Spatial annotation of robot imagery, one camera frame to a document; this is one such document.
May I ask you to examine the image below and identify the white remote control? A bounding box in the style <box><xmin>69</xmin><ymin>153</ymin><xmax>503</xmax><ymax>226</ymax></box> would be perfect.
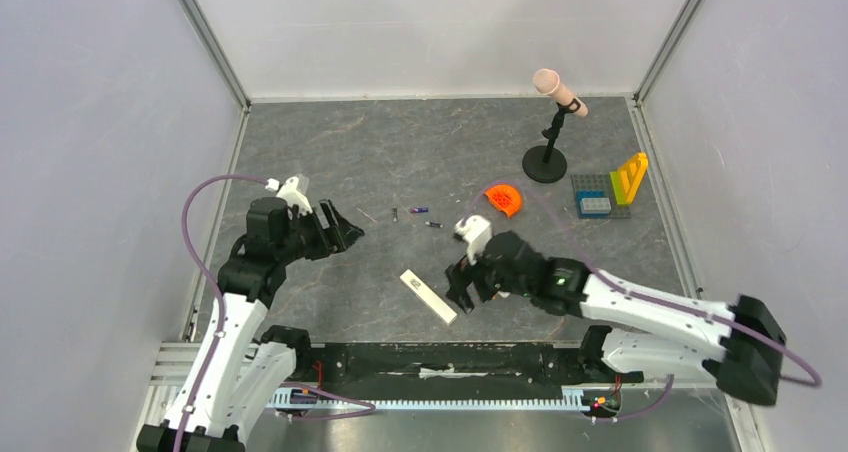
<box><xmin>399</xmin><ymin>269</ymin><xmax>457</xmax><ymax>325</ymax></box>

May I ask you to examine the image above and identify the blue lego brick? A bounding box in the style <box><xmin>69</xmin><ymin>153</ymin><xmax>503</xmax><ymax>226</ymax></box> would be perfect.
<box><xmin>575</xmin><ymin>190</ymin><xmax>612</xmax><ymax>218</ymax></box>

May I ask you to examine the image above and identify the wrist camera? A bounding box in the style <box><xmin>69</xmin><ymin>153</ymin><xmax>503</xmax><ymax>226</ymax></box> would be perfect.
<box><xmin>453</xmin><ymin>215</ymin><xmax>493</xmax><ymax>265</ymax></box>
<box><xmin>264</xmin><ymin>174</ymin><xmax>313</xmax><ymax>216</ymax></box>

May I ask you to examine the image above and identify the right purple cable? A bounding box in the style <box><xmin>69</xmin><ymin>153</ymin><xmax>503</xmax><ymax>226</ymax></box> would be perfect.
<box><xmin>463</xmin><ymin>178</ymin><xmax>823</xmax><ymax>389</ymax></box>

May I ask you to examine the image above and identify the purple cable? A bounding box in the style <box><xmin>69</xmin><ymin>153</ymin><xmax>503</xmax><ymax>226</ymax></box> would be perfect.
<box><xmin>463</xmin><ymin>178</ymin><xmax>823</xmax><ymax>389</ymax></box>
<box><xmin>172</xmin><ymin>174</ymin><xmax>280</xmax><ymax>452</ymax></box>

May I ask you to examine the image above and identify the green lego brick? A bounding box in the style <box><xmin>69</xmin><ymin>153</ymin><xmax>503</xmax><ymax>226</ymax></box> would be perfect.
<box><xmin>610</xmin><ymin>171</ymin><xmax>631</xmax><ymax>206</ymax></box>

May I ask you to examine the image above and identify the white cable duct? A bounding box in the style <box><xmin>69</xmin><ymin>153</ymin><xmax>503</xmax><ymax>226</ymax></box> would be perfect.
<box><xmin>266</xmin><ymin>387</ymin><xmax>592</xmax><ymax>413</ymax></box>

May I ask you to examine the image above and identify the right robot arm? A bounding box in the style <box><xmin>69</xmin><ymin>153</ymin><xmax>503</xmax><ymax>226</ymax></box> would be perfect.
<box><xmin>445</xmin><ymin>230</ymin><xmax>786</xmax><ymax>406</ymax></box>

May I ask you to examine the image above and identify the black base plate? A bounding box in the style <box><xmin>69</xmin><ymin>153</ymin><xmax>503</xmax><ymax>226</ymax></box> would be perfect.
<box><xmin>290</xmin><ymin>326</ymin><xmax>644</xmax><ymax>401</ymax></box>

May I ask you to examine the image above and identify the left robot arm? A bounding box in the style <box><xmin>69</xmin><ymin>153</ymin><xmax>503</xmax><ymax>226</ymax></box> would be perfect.
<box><xmin>136</xmin><ymin>197</ymin><xmax>365</xmax><ymax>451</ymax></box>

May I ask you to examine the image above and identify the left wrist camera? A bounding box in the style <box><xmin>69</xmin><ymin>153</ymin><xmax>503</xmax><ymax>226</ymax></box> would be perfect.
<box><xmin>264</xmin><ymin>174</ymin><xmax>313</xmax><ymax>216</ymax></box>

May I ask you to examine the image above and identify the black microphone stand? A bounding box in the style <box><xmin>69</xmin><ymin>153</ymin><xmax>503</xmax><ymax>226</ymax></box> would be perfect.
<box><xmin>522</xmin><ymin>104</ymin><xmax>572</xmax><ymax>184</ymax></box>

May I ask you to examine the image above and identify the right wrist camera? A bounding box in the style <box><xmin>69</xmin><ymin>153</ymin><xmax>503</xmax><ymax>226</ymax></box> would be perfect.
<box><xmin>453</xmin><ymin>215</ymin><xmax>493</xmax><ymax>265</ymax></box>

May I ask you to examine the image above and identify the yellow lego piece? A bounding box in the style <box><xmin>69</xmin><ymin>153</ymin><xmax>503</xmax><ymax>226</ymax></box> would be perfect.
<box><xmin>617</xmin><ymin>152</ymin><xmax>649</xmax><ymax>205</ymax></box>

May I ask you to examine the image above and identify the orange plastic basket piece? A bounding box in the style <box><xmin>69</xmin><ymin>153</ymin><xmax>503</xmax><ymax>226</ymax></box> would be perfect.
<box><xmin>484</xmin><ymin>184</ymin><xmax>523</xmax><ymax>218</ymax></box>

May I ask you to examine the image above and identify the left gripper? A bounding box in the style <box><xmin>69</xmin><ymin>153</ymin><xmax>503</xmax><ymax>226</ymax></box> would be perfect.
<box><xmin>276</xmin><ymin>198</ymin><xmax>364</xmax><ymax>264</ymax></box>

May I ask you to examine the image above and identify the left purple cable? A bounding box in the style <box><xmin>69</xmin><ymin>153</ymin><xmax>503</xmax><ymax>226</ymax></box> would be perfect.
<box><xmin>172</xmin><ymin>174</ymin><xmax>280</xmax><ymax>452</ymax></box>

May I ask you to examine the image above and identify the pink microphone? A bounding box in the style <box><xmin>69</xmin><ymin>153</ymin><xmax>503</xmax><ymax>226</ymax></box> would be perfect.
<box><xmin>533</xmin><ymin>68</ymin><xmax>588</xmax><ymax>117</ymax></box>

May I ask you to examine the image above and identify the grey lego baseplate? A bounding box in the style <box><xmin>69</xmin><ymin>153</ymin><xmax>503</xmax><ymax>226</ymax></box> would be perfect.
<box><xmin>570</xmin><ymin>174</ymin><xmax>631</xmax><ymax>219</ymax></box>

